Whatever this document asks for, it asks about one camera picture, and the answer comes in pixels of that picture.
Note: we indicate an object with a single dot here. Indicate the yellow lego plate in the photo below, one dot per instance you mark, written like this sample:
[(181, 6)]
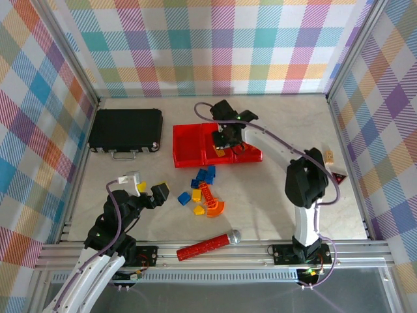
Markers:
[(220, 152)]

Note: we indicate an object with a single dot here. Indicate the yellow lego brick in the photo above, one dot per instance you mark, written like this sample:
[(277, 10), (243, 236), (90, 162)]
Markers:
[(196, 194)]

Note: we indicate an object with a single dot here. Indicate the small blue lego brick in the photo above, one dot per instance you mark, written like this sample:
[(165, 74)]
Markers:
[(195, 183)]

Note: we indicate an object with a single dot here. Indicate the yellow lego slope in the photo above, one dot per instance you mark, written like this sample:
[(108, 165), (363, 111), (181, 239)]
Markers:
[(198, 211)]

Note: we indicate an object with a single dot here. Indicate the orange lego ladder piece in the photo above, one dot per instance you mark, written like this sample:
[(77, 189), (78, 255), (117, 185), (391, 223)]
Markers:
[(208, 195)]

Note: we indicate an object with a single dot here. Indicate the orange lego arc piece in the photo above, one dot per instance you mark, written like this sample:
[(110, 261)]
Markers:
[(217, 211)]

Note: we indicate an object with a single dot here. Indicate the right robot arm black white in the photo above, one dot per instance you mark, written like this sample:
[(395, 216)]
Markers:
[(306, 182)]

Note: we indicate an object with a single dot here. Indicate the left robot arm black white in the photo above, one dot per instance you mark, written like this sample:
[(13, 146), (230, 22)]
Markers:
[(81, 283)]

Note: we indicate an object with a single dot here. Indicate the black carrying case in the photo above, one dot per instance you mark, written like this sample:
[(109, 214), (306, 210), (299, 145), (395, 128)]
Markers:
[(127, 127)]

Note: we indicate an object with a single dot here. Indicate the small wiring connector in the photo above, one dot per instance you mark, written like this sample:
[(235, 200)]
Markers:
[(311, 273), (137, 276)]

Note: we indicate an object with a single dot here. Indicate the red glitter toy microphone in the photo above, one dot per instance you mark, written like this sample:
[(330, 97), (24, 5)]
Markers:
[(205, 246)]

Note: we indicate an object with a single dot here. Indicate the small wooden block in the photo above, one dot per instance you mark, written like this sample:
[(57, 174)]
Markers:
[(329, 157)]

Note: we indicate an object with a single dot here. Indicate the black red triangle token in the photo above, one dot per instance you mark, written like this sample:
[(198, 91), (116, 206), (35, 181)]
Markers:
[(339, 178)]

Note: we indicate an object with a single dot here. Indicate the grey metal panel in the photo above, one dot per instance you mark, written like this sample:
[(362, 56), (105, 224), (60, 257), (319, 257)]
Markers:
[(211, 296)]

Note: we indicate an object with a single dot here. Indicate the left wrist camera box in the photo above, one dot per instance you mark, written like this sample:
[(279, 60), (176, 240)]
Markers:
[(130, 178)]

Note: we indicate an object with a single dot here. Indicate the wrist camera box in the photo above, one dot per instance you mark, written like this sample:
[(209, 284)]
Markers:
[(130, 178), (223, 111)]

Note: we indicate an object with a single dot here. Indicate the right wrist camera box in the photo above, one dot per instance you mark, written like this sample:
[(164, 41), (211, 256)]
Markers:
[(223, 111)]

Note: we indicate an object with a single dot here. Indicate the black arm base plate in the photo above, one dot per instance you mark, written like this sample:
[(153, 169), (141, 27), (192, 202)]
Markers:
[(148, 254), (283, 254)]

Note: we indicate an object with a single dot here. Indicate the aluminium side rail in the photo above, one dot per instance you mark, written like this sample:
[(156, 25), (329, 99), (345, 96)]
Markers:
[(79, 166), (339, 130)]

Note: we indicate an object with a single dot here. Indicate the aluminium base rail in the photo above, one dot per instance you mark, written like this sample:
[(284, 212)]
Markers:
[(241, 257)]

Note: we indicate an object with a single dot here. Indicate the aluminium corner post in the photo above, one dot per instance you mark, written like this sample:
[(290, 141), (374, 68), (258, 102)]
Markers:
[(355, 49), (88, 81)]

